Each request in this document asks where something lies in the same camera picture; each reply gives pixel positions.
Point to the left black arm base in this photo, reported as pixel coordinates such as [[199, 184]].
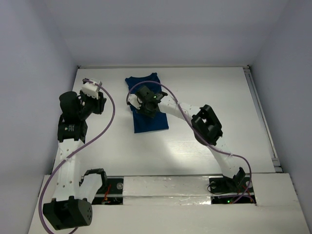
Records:
[[112, 194]]

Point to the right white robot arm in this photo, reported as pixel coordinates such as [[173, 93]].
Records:
[[203, 121]]

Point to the blue printed t-shirt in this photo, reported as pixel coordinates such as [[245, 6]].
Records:
[[143, 123]]

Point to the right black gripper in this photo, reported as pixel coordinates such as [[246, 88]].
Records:
[[152, 114]]

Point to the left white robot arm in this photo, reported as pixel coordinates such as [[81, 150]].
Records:
[[71, 203]]

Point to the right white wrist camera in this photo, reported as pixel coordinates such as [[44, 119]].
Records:
[[134, 101]]

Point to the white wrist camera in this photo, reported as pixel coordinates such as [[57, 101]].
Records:
[[134, 101], [91, 87]]

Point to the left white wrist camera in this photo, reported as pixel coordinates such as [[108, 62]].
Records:
[[91, 87]]

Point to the aluminium rail at right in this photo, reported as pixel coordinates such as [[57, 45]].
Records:
[[260, 113]]

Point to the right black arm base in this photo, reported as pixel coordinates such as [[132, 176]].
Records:
[[236, 190]]

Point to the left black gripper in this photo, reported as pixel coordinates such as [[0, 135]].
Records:
[[98, 103]]

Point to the white foam strip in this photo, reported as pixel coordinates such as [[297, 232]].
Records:
[[166, 190]]

